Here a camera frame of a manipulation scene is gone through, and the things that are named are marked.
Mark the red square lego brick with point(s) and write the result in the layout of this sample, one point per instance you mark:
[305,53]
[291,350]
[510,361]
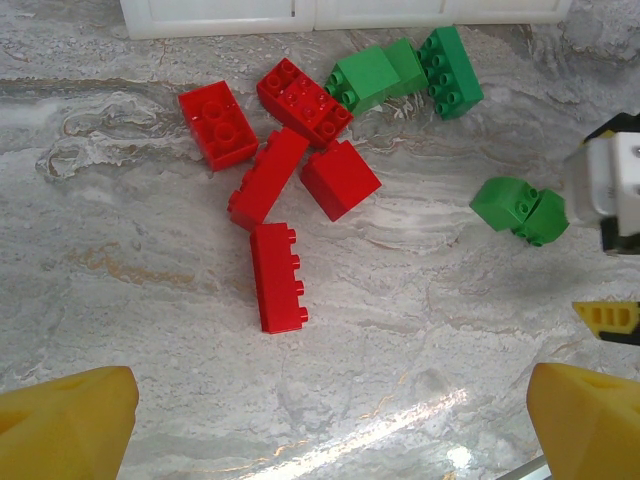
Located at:
[217,125]

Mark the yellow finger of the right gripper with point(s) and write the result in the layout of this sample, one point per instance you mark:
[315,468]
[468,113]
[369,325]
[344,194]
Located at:
[617,127]
[607,317]

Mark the white plastic bin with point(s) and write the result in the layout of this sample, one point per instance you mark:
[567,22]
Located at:
[380,17]
[505,12]
[215,25]

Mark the red long lego brick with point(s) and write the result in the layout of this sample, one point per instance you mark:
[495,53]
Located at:
[277,280]
[267,180]

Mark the red sloped lego brick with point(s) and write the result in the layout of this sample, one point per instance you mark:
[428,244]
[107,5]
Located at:
[340,180]

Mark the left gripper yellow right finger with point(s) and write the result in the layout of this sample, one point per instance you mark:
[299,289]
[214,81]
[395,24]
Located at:
[590,430]

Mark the green small lego brick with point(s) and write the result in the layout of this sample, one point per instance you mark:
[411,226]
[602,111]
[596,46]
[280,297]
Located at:
[547,217]
[500,202]

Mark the red hollow lego brick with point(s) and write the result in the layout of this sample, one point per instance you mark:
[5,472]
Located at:
[305,102]

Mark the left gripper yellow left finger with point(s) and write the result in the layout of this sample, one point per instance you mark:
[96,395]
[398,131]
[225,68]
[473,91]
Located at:
[65,430]

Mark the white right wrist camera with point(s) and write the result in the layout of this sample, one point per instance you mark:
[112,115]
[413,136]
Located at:
[605,185]

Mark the green sloped lego brick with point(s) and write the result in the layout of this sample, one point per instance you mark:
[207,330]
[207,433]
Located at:
[367,77]
[407,70]

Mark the green long lego brick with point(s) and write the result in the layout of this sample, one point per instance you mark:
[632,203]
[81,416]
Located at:
[450,75]

